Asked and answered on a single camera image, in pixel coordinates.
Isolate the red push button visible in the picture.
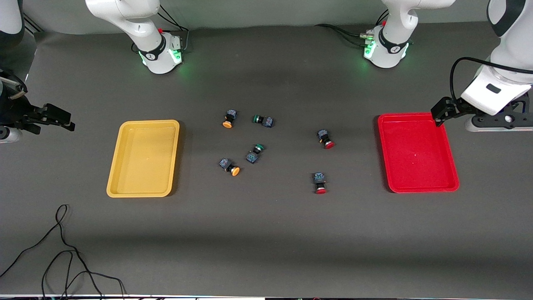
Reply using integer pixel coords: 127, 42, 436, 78
314, 172, 328, 195
317, 129, 336, 150

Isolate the yellow push button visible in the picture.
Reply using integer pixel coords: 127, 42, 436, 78
222, 109, 238, 129
219, 157, 241, 177

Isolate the red plastic tray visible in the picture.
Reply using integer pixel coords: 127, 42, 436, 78
378, 112, 460, 194

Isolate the yellow plastic tray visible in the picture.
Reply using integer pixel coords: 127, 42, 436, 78
106, 120, 180, 198

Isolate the dark grey table mat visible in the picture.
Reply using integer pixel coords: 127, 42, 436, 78
0, 17, 533, 298

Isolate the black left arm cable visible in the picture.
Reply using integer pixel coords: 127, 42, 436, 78
449, 57, 494, 100

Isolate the aluminium frame rail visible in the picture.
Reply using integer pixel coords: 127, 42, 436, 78
22, 12, 43, 35

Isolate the black left base cable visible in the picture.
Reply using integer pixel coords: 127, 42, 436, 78
314, 24, 367, 38
338, 30, 368, 46

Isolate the black base cable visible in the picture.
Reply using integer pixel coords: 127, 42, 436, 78
314, 24, 367, 38
157, 4, 190, 55
338, 30, 368, 46

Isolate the thin black loose cable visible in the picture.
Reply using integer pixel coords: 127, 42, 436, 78
0, 204, 126, 300

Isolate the black right base cable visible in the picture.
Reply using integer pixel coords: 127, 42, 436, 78
157, 4, 190, 55

